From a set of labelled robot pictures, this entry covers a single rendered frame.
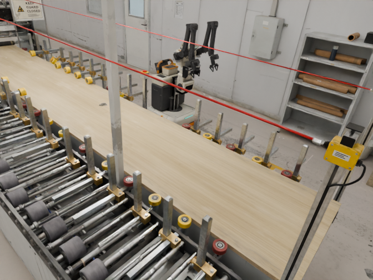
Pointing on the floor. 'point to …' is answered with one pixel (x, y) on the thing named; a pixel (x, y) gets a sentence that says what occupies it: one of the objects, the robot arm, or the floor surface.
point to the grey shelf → (332, 126)
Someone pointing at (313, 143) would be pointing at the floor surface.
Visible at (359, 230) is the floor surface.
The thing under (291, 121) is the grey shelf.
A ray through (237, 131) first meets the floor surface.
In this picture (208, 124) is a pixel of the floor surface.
